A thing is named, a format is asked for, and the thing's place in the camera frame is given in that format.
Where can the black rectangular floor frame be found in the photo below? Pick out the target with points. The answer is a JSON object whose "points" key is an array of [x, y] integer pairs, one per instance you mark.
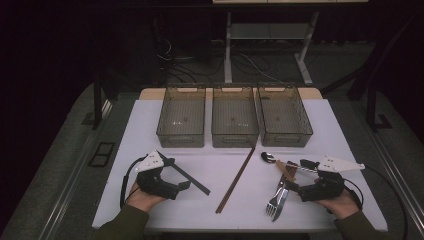
{"points": [[101, 154]]}

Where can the metal table knife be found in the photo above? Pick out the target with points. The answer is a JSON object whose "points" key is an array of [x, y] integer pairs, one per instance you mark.
{"points": [[279, 210]]}

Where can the black metal stand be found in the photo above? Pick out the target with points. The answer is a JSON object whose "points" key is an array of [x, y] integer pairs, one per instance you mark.
{"points": [[371, 106], [97, 103]]}

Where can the person's right hand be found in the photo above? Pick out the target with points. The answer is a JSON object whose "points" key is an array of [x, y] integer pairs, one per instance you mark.
{"points": [[341, 206]]}

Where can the transparent grey plastic bin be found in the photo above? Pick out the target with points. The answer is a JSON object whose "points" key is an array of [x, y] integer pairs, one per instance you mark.
{"points": [[235, 116], [283, 115], [182, 116]]}

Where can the brown wooden chopstick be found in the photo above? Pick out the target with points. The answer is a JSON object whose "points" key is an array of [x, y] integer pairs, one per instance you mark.
{"points": [[235, 181]]}

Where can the white metal desk frame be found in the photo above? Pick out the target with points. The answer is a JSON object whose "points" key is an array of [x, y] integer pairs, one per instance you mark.
{"points": [[228, 50]]}

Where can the person's left hand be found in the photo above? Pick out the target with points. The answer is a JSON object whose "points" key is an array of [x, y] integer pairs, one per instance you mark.
{"points": [[141, 201]]}

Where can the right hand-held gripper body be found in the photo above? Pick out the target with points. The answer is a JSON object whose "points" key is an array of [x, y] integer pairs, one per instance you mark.
{"points": [[325, 191]]}

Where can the metal floor rail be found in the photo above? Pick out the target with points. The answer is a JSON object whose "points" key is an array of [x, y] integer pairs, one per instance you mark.
{"points": [[71, 186], [398, 170]]}

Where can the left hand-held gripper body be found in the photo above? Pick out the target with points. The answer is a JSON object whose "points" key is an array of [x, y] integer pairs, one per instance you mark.
{"points": [[156, 186]]}

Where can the white table cover sheet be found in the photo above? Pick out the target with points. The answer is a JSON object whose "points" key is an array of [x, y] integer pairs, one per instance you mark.
{"points": [[150, 133]]}

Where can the metal fork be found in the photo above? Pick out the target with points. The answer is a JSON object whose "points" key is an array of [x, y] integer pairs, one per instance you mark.
{"points": [[274, 205]]}

